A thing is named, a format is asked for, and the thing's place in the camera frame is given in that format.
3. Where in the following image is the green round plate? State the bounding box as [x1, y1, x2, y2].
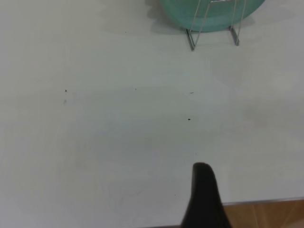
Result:
[158, 0, 267, 33]

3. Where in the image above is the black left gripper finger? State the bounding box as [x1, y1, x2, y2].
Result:
[180, 162, 235, 228]

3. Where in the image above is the metal wire plate rack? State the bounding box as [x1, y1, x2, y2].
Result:
[185, 0, 247, 52]

